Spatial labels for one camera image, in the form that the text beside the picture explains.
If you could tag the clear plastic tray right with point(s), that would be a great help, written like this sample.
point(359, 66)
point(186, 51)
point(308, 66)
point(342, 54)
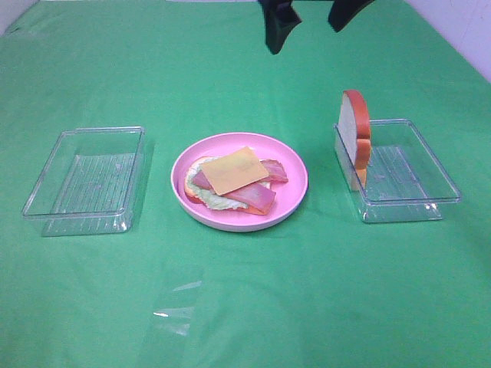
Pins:
point(405, 181)

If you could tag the clear plastic tray left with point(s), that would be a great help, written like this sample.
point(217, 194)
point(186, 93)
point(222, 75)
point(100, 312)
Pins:
point(89, 182)

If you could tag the pink plate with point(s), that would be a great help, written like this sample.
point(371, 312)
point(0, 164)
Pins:
point(288, 195)

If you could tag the bacon strip tray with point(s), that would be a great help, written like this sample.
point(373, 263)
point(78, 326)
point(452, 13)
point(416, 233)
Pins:
point(276, 171)
point(256, 195)

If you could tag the clear plastic film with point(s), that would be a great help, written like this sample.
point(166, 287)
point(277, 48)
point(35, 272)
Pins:
point(176, 302)

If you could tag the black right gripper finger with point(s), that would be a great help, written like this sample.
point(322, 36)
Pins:
point(343, 11)
point(280, 19)

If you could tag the green tablecloth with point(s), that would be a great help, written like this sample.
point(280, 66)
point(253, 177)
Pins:
point(321, 289)

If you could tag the green lettuce leaf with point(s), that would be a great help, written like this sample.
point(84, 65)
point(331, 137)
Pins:
point(207, 196)

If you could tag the toast bread slice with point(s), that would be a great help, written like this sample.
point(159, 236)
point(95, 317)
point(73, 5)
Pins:
point(256, 198)

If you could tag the yellow cheese slice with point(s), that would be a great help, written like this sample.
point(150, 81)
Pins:
point(232, 172)

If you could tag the clear plastic tray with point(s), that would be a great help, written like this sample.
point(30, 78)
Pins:
point(405, 181)
point(89, 182)

